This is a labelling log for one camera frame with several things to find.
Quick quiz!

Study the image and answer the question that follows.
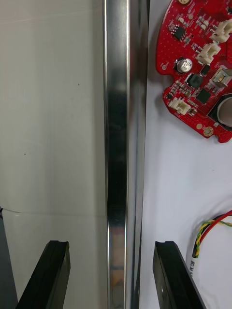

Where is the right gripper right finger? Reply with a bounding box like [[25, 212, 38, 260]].
[[152, 240, 211, 309]]

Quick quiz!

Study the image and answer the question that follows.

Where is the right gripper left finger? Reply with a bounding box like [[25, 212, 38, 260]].
[[15, 240, 71, 309]]

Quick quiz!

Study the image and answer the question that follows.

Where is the round red circuit board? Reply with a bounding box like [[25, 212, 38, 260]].
[[156, 0, 232, 143]]

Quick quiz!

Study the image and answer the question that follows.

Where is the white sheet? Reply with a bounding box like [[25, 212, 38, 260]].
[[141, 0, 232, 309]]

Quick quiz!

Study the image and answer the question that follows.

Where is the steel tray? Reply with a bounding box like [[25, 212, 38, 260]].
[[102, 0, 151, 309]]

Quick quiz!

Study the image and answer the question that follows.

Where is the red green-yellow wire harness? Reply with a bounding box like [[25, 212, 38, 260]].
[[190, 210, 232, 278]]

